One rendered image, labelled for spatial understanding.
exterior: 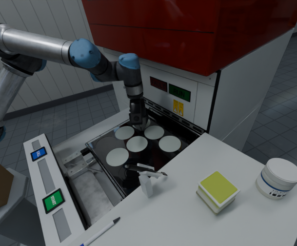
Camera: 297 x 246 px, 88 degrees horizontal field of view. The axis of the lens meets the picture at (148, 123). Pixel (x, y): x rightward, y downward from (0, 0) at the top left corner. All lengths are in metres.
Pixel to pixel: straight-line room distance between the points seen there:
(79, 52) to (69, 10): 2.55
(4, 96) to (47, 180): 0.43
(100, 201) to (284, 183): 0.55
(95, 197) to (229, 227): 0.43
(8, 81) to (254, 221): 0.99
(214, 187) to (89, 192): 0.45
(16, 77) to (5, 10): 2.29
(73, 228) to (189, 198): 0.33
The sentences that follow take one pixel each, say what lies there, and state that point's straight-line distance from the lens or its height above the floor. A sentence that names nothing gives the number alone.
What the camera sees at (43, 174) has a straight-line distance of 0.72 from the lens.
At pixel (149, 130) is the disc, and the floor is 0.90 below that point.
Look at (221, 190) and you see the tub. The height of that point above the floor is 1.03.
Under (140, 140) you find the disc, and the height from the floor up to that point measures 0.90.
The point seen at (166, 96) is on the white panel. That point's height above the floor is 1.05.
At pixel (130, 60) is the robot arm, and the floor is 1.26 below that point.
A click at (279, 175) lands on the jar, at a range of 0.50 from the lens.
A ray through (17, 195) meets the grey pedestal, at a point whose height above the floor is 0.82.
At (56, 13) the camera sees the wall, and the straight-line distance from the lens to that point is 3.06.
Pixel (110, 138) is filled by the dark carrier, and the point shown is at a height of 0.90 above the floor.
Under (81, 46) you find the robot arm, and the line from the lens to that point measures 0.52.
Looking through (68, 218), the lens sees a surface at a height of 0.96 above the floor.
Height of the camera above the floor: 1.43
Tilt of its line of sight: 39 degrees down
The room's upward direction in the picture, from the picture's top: 8 degrees counter-clockwise
